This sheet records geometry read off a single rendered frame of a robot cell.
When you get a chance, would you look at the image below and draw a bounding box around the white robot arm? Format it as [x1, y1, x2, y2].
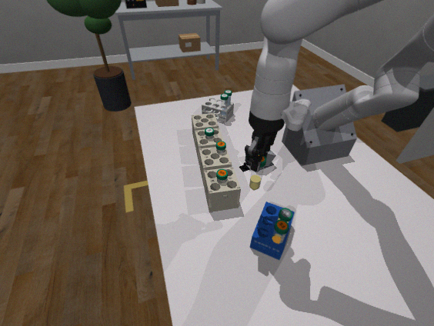
[250, 0, 434, 131]

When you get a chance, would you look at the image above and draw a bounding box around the beige bucket adapter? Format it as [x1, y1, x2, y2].
[192, 113, 219, 142]
[199, 147, 232, 186]
[204, 167, 241, 212]
[195, 128, 224, 160]

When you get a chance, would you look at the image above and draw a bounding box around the green tube cap with grey label dot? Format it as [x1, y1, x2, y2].
[278, 208, 292, 223]

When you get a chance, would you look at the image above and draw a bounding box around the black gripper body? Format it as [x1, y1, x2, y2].
[249, 111, 285, 148]

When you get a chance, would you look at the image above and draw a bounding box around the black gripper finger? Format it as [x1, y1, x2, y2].
[245, 135, 271, 172]
[263, 132, 277, 159]

